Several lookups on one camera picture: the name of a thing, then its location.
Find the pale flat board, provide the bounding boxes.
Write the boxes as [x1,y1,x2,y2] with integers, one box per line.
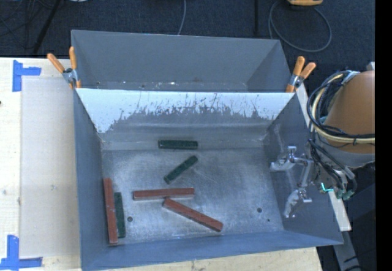
[18,75,81,259]

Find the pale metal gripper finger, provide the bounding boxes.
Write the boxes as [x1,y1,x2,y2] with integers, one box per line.
[269,146,307,172]
[283,188,313,219]

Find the dark green flat block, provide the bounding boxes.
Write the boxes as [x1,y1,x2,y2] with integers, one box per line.
[157,139,199,150]
[113,191,127,239]
[163,155,199,185]

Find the red-brown flat block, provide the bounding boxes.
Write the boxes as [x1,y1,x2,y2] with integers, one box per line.
[132,186,196,202]
[102,177,119,246]
[161,197,224,233]

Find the grey metal bin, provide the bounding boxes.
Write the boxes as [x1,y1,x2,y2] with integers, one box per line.
[70,29,344,271]

